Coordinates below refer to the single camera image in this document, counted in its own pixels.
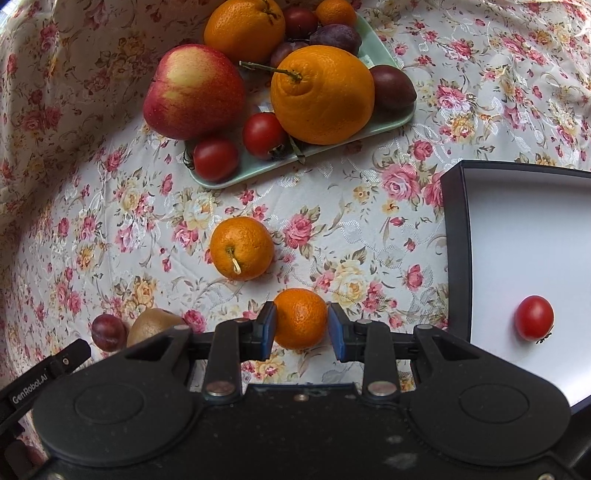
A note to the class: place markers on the green brown kiwi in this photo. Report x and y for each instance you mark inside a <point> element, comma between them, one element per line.
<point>150,325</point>

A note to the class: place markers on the black box with white inside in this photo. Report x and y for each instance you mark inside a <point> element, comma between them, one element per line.
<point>508,240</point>

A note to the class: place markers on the small purple plum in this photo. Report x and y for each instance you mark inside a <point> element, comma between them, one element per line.
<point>108,333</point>

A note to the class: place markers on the pale green tray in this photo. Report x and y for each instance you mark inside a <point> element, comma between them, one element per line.
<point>258,170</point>

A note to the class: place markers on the red cherry tomato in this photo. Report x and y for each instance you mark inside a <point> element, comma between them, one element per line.
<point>534,318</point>
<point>264,134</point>
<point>216,159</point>

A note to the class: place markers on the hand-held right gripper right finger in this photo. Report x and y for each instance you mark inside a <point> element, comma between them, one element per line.
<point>339,333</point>

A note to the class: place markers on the dark red plum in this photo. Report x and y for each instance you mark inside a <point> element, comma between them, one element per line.
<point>300,22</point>

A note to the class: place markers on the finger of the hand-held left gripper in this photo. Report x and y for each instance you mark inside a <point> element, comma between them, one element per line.
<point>69,356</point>

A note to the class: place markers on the large orange with long stem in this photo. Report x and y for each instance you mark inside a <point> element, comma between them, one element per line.
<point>323,97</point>

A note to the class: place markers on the dark plum right plate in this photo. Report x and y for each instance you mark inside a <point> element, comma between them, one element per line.
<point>392,87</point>

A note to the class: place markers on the tiny orange mandarin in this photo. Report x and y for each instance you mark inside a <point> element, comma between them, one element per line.
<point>336,11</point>

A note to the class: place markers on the red yellow apple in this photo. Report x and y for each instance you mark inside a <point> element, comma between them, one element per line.
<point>194,92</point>

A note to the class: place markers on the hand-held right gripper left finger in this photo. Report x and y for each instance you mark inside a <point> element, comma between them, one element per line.
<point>267,330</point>

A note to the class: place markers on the floral tablecloth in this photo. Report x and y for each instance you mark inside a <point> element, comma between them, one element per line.
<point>346,217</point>

